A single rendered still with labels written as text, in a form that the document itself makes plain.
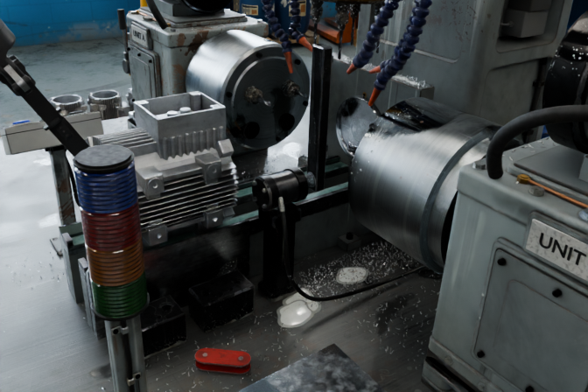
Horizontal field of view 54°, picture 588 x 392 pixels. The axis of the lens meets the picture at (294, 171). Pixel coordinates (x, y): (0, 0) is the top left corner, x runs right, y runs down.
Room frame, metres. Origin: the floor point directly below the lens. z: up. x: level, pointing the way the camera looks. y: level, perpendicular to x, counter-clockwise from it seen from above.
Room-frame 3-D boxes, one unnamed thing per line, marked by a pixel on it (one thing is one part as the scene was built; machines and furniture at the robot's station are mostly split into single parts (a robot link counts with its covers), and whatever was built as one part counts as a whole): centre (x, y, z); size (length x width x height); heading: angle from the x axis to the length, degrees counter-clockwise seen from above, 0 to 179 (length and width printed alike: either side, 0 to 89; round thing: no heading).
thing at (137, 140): (0.89, 0.23, 1.02); 0.20 x 0.19 x 0.19; 126
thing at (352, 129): (1.15, -0.13, 1.02); 0.15 x 0.02 x 0.15; 36
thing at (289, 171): (0.95, -0.14, 0.92); 0.45 x 0.13 x 0.24; 126
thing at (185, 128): (0.91, 0.19, 1.11); 0.12 x 0.11 x 0.07; 126
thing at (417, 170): (0.83, -0.26, 1.04); 0.41 x 0.25 x 0.25; 36
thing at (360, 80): (1.19, -0.19, 0.97); 0.30 x 0.11 x 0.34; 36
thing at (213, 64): (1.38, 0.15, 1.04); 0.37 x 0.25 x 0.25; 36
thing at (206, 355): (0.68, 0.10, 0.81); 0.09 x 0.03 x 0.02; 85
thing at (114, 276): (0.54, 0.19, 1.10); 0.06 x 0.06 x 0.04
